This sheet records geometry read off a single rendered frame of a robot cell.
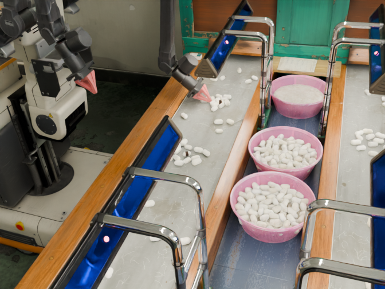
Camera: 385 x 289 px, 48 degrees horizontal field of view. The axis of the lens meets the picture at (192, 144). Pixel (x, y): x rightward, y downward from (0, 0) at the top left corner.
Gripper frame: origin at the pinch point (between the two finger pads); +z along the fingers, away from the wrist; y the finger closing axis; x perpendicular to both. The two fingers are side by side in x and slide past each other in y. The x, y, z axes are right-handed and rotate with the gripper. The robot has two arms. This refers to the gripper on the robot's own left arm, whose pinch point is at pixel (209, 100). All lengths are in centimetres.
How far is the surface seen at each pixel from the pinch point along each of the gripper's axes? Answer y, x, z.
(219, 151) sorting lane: -31.9, -7.4, 11.2
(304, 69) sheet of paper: 34.3, -25.1, 26.2
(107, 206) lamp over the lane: -102, -34, -15
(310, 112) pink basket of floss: 8.0, -24.1, 35.7
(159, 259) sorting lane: -85, -6, 9
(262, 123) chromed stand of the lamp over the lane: -9.4, -14.8, 20.4
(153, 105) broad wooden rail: -10.8, 13.9, -17.0
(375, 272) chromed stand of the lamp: -105, -68, 23
